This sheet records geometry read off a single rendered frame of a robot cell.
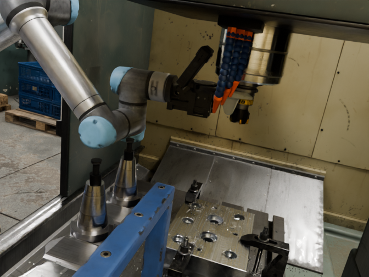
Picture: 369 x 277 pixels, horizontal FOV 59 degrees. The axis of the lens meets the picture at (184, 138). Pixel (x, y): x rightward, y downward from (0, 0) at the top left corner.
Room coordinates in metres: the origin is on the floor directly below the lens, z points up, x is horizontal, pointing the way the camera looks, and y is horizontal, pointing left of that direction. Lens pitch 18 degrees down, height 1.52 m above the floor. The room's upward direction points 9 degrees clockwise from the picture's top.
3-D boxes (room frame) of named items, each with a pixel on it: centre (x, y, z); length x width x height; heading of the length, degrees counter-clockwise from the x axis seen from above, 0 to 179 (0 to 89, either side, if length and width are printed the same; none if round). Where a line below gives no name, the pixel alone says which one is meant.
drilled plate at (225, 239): (0.83, -0.12, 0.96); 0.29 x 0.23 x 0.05; 167
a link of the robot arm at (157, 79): (0.83, 0.08, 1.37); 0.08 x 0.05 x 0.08; 167
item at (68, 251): (0.37, 0.13, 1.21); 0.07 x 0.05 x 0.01; 77
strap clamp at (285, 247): (0.77, -0.26, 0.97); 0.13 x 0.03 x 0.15; 77
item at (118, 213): (0.47, 0.10, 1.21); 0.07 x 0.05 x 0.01; 77
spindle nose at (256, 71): (0.79, -0.13, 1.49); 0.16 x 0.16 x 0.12
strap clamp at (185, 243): (0.66, -0.04, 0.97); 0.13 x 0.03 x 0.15; 167
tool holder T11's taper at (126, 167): (0.53, 0.09, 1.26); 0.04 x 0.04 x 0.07
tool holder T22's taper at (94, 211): (0.42, 0.12, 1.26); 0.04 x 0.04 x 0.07
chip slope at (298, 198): (1.44, -0.27, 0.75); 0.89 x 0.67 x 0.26; 77
